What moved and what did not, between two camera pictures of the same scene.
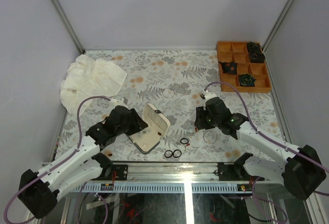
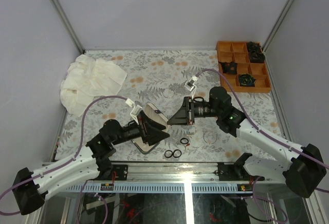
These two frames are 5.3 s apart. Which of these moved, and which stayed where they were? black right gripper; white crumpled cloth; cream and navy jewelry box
Moved: black right gripper
Stayed: white crumpled cloth; cream and navy jewelry box
